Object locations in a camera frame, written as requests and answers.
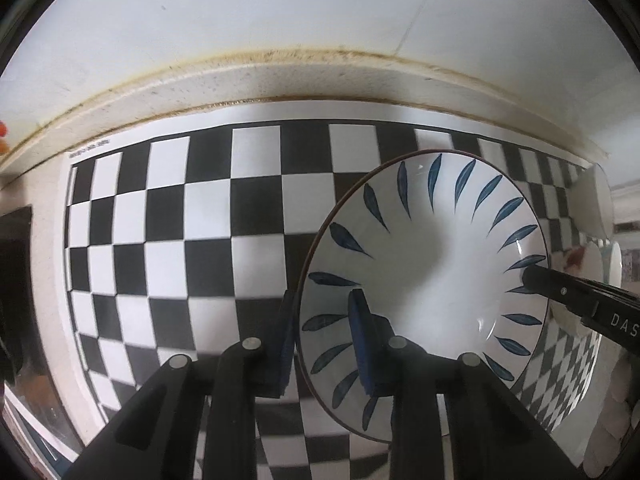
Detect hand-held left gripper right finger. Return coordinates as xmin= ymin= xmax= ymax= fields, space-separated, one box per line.
xmin=349 ymin=287 xmax=586 ymax=480

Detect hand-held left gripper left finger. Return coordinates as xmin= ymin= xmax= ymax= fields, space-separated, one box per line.
xmin=75 ymin=289 xmax=298 ymax=480

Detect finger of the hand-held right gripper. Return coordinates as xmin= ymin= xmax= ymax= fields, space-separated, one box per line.
xmin=520 ymin=264 xmax=640 ymax=319

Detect white bowl with blue pattern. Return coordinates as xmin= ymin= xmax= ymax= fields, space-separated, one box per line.
xmin=550 ymin=238 xmax=624 ymax=341

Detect white plate with blue leaves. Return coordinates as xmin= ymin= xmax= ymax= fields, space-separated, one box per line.
xmin=298 ymin=151 xmax=551 ymax=443

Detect glossy white plate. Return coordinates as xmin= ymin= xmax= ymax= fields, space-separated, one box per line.
xmin=515 ymin=305 xmax=603 ymax=433

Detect white rounded lumps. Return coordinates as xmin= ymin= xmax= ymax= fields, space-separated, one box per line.
xmin=582 ymin=345 xmax=640 ymax=480

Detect black and white checkered mat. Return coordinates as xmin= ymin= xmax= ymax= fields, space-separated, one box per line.
xmin=64 ymin=122 xmax=596 ymax=480

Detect dark appliance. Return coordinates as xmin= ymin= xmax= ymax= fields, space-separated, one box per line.
xmin=0 ymin=205 xmax=34 ymax=391

